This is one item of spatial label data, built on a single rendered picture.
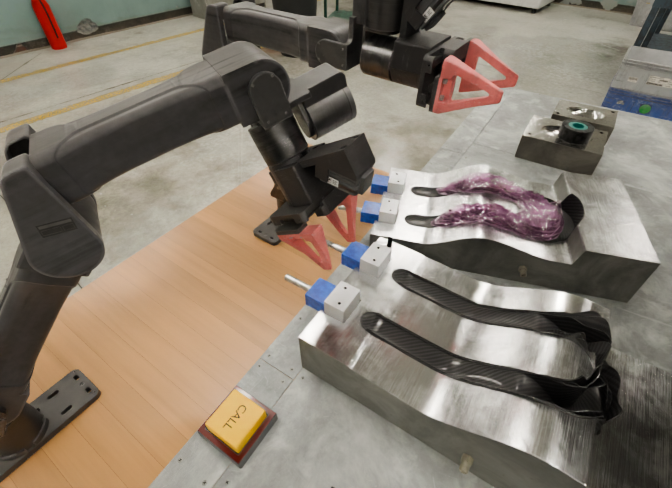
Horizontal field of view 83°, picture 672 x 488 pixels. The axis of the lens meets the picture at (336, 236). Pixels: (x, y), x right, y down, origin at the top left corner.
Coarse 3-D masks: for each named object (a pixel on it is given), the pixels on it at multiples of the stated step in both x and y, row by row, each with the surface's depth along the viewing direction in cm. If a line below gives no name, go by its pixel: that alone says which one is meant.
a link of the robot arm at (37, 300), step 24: (96, 216) 41; (24, 264) 37; (24, 288) 39; (48, 288) 40; (72, 288) 42; (0, 312) 40; (24, 312) 41; (48, 312) 42; (0, 336) 41; (24, 336) 42; (0, 360) 43; (24, 360) 44; (0, 384) 44; (24, 384) 45
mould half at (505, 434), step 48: (384, 240) 71; (384, 288) 63; (480, 288) 64; (336, 336) 56; (432, 336) 57; (480, 336) 56; (528, 336) 53; (336, 384) 59; (384, 384) 51; (432, 384) 52; (624, 384) 54; (432, 432) 50; (480, 432) 45; (528, 432) 43; (576, 432) 42; (624, 432) 49; (528, 480) 44; (576, 480) 39; (624, 480) 45
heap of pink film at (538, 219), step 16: (464, 176) 86; (480, 176) 82; (496, 176) 83; (448, 192) 85; (464, 192) 82; (480, 192) 81; (496, 192) 81; (512, 192) 80; (528, 192) 81; (464, 208) 77; (480, 208) 74; (496, 208) 73; (528, 208) 78; (544, 208) 78; (560, 208) 78; (432, 224) 79; (448, 224) 77; (480, 224) 74; (496, 224) 73; (512, 224) 73; (528, 224) 73; (544, 224) 75; (560, 224) 74
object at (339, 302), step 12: (288, 276) 64; (312, 288) 61; (324, 288) 61; (336, 288) 60; (348, 288) 60; (312, 300) 60; (324, 300) 59; (336, 300) 58; (348, 300) 58; (324, 312) 60; (336, 312) 58; (348, 312) 58
